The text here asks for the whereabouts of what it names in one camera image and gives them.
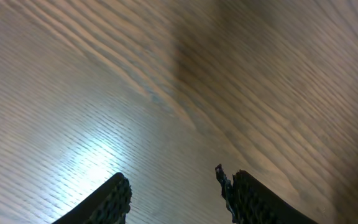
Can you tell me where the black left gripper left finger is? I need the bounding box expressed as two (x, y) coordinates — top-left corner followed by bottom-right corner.
(53, 172), (132, 224)

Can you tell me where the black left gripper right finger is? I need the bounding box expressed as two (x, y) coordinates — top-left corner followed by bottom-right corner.
(215, 164), (316, 224)

